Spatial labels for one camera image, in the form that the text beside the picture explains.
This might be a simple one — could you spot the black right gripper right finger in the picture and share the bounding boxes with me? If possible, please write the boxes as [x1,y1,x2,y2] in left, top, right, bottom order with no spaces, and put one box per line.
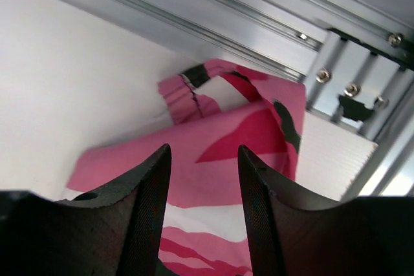
[238,146,413,275]

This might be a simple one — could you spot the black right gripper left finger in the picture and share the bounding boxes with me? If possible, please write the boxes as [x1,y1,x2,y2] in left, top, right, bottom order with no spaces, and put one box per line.
[1,145,171,275]

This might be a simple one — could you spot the pink camouflage trousers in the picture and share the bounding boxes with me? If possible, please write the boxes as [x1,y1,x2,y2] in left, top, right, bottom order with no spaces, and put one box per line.
[66,59,305,275]

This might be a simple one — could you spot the aluminium side frame rail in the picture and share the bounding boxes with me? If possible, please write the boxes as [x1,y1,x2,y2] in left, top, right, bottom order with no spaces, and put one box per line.
[61,0,413,199]

